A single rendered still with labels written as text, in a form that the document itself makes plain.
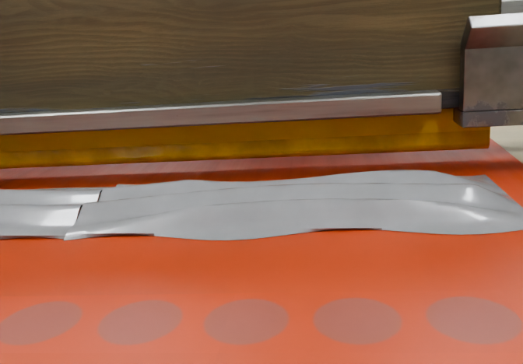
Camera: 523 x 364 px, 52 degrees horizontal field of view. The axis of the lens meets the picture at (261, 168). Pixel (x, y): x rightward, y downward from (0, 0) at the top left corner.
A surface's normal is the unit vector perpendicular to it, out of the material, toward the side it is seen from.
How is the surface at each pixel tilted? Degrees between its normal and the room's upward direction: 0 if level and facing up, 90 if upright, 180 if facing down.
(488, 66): 90
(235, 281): 0
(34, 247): 0
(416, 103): 90
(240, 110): 90
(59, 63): 90
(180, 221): 38
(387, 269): 0
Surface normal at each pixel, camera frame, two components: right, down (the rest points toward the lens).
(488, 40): -0.02, 0.86
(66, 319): -0.07, -0.97
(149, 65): -0.10, 0.26
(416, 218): -0.13, -0.64
